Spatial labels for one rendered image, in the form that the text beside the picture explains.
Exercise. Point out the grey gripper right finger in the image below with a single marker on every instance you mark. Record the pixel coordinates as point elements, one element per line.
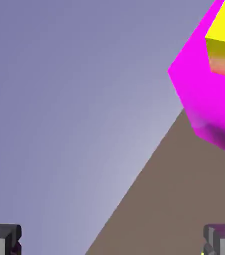
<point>224,241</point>

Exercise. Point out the small yellow cube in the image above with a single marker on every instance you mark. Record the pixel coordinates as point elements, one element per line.
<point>224,39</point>

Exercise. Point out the large magenta box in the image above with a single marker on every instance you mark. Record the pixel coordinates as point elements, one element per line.
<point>200,83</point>

